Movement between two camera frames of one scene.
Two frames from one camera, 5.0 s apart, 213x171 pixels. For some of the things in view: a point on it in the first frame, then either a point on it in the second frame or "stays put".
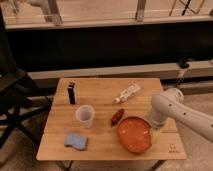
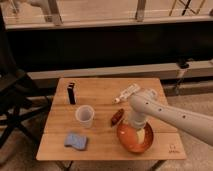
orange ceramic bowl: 134,134 stays put
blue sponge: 77,141 stays put
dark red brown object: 116,115 stays put
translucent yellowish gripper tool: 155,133 to 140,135
